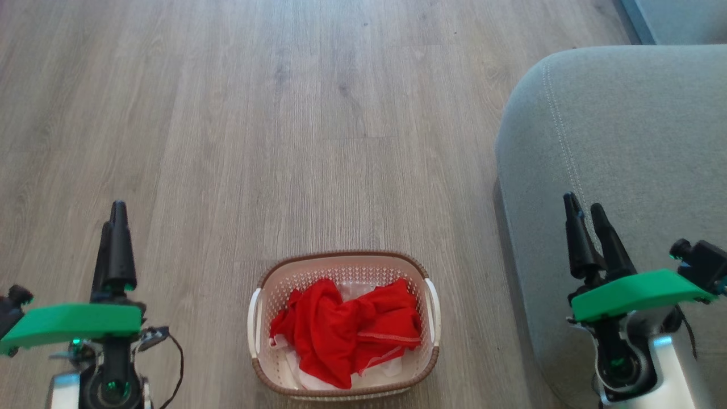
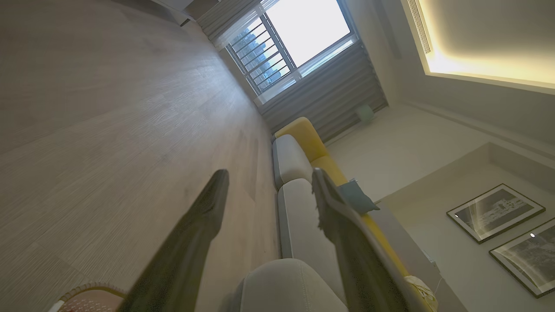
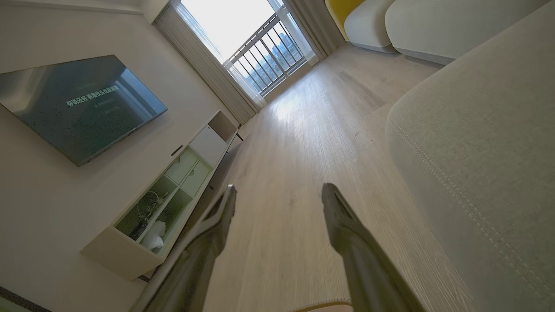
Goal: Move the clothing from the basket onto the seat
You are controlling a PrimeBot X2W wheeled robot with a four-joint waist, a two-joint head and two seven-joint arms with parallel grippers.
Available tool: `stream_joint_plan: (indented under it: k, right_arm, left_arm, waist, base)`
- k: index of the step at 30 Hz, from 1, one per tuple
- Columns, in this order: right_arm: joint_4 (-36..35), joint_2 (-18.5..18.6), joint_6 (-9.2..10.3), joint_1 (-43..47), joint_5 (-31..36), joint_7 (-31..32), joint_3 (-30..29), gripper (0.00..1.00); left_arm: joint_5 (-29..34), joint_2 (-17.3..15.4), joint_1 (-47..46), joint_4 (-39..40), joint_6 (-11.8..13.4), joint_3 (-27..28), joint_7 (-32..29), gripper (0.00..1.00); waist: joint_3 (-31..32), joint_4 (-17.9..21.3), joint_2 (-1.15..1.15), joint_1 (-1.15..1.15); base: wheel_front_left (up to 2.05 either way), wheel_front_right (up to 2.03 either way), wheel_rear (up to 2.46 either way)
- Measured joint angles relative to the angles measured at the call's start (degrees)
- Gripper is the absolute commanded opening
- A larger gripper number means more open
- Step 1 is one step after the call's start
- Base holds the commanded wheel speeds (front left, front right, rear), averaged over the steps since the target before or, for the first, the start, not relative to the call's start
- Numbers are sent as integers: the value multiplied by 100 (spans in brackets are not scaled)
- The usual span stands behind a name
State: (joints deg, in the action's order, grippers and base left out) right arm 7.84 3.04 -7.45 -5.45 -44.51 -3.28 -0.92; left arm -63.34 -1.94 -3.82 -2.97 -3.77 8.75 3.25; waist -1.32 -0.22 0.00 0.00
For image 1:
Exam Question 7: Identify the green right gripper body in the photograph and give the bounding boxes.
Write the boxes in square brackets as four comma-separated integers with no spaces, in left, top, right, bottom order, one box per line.
[567,268,717,348]

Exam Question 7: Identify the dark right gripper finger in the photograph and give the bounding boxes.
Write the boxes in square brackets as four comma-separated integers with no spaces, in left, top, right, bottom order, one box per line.
[563,192,606,282]
[590,203,638,280]

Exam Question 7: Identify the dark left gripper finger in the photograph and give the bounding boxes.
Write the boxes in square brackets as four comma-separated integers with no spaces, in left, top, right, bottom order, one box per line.
[91,222,113,299]
[105,200,138,293]

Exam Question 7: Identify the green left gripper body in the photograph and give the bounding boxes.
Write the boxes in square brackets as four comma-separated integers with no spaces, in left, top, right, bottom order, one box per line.
[0,287,171,370]

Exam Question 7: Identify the red garment with white cuffs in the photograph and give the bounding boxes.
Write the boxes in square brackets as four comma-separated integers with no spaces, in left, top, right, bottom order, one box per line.
[269,278,370,390]

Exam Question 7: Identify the grey fabric sofa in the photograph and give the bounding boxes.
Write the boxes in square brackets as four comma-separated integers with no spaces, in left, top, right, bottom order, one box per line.
[495,44,727,409]

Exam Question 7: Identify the cream perforated laundry basket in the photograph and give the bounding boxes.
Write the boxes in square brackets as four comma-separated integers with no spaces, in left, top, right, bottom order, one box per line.
[247,251,442,402]

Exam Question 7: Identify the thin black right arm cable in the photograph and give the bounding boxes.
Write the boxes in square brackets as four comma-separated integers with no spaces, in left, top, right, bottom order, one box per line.
[679,306,700,361]

